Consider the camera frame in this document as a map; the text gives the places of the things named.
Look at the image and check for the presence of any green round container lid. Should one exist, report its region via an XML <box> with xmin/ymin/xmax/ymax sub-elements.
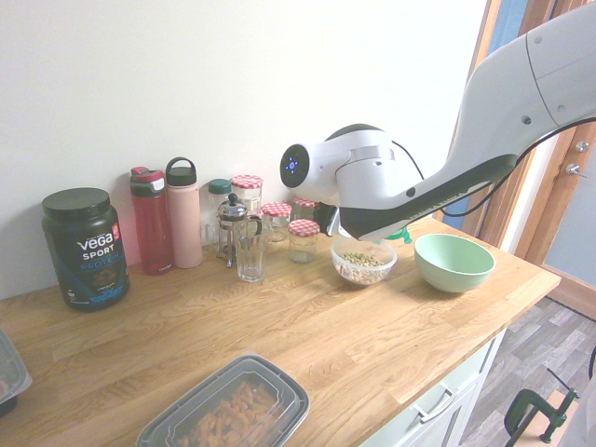
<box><xmin>382</xmin><ymin>226</ymin><xmax>414</xmax><ymax>246</ymax></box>

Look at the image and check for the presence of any small jar red checked lid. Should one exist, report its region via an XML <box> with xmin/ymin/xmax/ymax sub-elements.
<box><xmin>287</xmin><ymin>218</ymin><xmax>322</xmax><ymax>265</ymax></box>
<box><xmin>291</xmin><ymin>195</ymin><xmax>321</xmax><ymax>223</ymax></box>
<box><xmin>260</xmin><ymin>201</ymin><xmax>293</xmax><ymax>243</ymax></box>

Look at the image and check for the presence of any tall jar red checked lid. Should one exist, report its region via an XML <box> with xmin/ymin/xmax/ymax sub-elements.
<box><xmin>231</xmin><ymin>174</ymin><xmax>264</xmax><ymax>218</ymax></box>

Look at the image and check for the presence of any clear food container with nuts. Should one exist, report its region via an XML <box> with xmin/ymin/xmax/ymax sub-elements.
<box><xmin>330</xmin><ymin>236</ymin><xmax>399</xmax><ymax>286</ymax></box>

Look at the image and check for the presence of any black tray container with pasta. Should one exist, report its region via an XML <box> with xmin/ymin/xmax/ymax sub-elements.
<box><xmin>134</xmin><ymin>353</ymin><xmax>312</xmax><ymax>447</ymax></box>

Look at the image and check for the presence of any black tray container clear lid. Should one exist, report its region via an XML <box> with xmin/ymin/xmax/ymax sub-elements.
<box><xmin>0</xmin><ymin>329</ymin><xmax>34</xmax><ymax>418</ymax></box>

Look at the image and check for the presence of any clear drinking glass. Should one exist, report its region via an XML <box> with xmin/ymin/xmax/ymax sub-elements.
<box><xmin>235</xmin><ymin>228</ymin><xmax>270</xmax><ymax>284</ymax></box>

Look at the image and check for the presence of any glass French press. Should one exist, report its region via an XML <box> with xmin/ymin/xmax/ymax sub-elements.
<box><xmin>216</xmin><ymin>193</ymin><xmax>263</xmax><ymax>269</ymax></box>

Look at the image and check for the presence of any clear bottle green cap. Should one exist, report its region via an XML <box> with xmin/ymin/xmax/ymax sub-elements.
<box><xmin>199</xmin><ymin>178</ymin><xmax>233</xmax><ymax>248</ymax></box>

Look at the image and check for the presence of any pink water bottle black cap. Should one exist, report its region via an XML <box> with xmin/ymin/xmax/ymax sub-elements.
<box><xmin>165</xmin><ymin>156</ymin><xmax>205</xmax><ymax>270</ymax></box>

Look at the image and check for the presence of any red water bottle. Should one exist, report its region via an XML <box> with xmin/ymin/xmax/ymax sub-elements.
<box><xmin>129</xmin><ymin>166</ymin><xmax>174</xmax><ymax>277</ymax></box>

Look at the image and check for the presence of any pale green bowl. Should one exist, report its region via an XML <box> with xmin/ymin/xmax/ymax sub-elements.
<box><xmin>413</xmin><ymin>233</ymin><xmax>496</xmax><ymax>294</ymax></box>

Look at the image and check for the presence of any black Vega protein tub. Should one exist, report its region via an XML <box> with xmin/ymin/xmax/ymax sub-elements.
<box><xmin>40</xmin><ymin>187</ymin><xmax>131</xmax><ymax>313</ymax></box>

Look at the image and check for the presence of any pale green cabinet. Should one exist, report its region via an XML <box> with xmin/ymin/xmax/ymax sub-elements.
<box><xmin>358</xmin><ymin>325</ymin><xmax>508</xmax><ymax>447</ymax></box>

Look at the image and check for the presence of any wooden door with glass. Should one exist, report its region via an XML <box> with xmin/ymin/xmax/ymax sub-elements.
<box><xmin>523</xmin><ymin>124</ymin><xmax>596</xmax><ymax>322</ymax></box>

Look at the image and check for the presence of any dark green metal clamp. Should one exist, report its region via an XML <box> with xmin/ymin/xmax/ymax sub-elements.
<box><xmin>504</xmin><ymin>367</ymin><xmax>581</xmax><ymax>443</ymax></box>

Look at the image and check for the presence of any long black robot cable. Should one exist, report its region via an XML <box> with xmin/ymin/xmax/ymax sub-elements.
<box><xmin>389</xmin><ymin>119</ymin><xmax>596</xmax><ymax>219</ymax></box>

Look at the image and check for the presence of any wooden door frame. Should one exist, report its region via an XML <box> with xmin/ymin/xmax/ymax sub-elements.
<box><xmin>432</xmin><ymin>0</ymin><xmax>567</xmax><ymax>262</ymax></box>

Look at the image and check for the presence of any silver drawer handle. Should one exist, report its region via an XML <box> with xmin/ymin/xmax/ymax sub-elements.
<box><xmin>413</xmin><ymin>386</ymin><xmax>454</xmax><ymax>423</ymax></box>

